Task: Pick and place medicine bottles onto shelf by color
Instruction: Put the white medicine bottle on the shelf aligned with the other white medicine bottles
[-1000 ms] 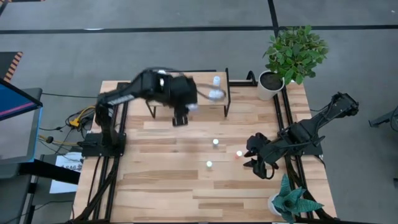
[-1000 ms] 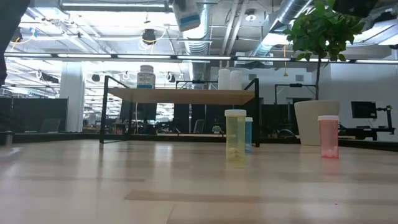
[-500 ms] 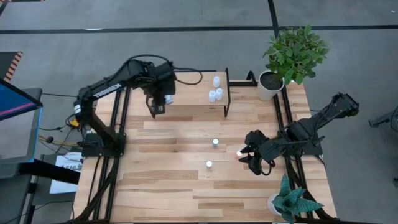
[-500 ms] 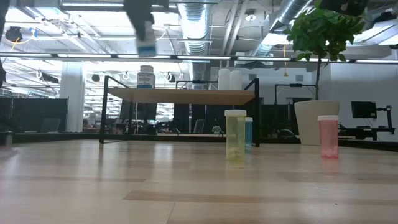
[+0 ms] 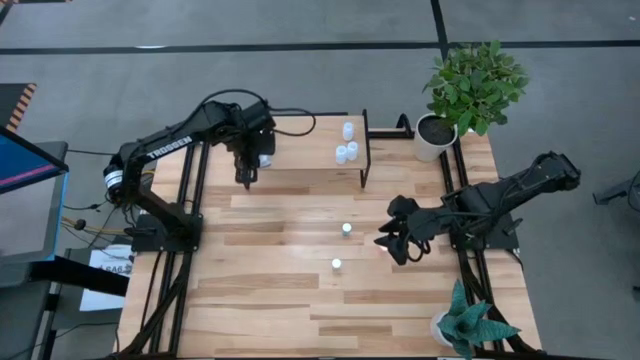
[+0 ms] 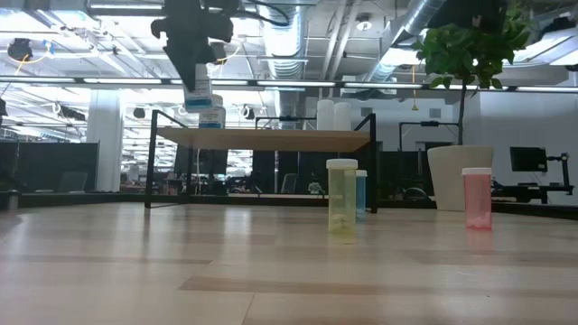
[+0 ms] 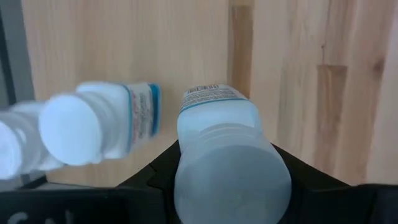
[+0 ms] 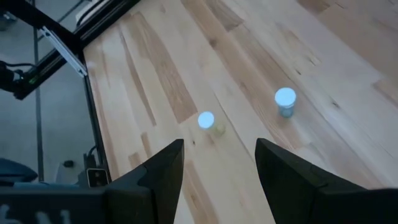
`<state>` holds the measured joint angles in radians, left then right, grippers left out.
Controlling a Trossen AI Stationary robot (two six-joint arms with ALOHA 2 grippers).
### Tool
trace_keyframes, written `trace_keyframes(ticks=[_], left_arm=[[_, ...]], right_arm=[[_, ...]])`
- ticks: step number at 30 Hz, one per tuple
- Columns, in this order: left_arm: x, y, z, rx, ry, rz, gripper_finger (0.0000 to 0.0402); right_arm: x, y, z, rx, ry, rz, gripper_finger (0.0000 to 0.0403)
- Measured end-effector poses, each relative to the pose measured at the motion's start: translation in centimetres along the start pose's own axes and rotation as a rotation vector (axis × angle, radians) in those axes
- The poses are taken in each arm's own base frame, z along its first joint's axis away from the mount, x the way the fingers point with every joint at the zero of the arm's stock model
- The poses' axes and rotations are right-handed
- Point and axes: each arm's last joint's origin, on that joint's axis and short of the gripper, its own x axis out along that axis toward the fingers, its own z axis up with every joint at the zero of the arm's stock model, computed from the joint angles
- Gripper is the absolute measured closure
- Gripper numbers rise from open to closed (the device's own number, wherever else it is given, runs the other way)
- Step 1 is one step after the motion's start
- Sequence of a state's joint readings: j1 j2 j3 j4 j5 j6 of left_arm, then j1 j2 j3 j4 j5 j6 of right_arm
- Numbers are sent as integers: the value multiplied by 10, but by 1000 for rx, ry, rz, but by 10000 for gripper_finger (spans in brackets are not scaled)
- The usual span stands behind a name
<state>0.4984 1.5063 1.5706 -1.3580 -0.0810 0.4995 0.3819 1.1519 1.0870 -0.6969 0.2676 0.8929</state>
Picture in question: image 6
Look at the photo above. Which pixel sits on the pink translucent vial white cap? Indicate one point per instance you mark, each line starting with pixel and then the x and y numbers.
pixel 477 198

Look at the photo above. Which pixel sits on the dark office partition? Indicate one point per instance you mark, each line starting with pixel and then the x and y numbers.
pixel 45 164

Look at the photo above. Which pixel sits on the blue translucent vial white cap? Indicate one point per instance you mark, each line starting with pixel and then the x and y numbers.
pixel 362 194

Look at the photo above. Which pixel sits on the black office desk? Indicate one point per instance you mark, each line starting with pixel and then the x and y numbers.
pixel 533 190

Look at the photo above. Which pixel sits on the white building column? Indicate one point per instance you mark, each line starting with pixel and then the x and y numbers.
pixel 105 140

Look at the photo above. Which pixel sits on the yellow translucent vial white cap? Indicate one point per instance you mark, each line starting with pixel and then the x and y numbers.
pixel 342 194

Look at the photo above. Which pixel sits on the black desk monitor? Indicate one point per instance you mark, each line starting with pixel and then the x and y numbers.
pixel 528 159

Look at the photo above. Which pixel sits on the large white bottle blue label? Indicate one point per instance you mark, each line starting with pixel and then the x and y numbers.
pixel 198 98
pixel 217 118

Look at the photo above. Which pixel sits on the black metal rig frame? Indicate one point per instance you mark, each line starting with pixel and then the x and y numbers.
pixel 90 199

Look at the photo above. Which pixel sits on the grey office chair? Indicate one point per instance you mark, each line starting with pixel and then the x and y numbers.
pixel 289 182

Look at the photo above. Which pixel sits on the leafy green plant white pot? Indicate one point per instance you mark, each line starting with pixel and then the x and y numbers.
pixel 460 176

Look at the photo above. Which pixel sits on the silver ventilation duct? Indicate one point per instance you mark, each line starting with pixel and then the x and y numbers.
pixel 285 54
pixel 415 22

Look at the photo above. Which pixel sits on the wooden shelf black metal legs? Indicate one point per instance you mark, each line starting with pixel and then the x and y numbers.
pixel 271 140

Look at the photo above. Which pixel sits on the small white plastic bottle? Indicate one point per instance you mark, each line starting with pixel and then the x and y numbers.
pixel 343 117
pixel 325 116

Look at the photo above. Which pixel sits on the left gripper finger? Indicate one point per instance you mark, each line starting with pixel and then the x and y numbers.
pixel 189 63

